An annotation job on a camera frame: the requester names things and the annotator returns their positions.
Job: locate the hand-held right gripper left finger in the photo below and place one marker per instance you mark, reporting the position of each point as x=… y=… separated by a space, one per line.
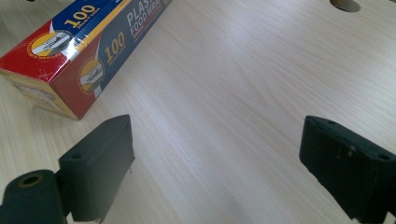
x=96 y=168

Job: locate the red and blue wrap box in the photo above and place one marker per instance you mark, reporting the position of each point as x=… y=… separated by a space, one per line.
x=77 y=46

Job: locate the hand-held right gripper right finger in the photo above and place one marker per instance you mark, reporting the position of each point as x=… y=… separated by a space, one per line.
x=345 y=161

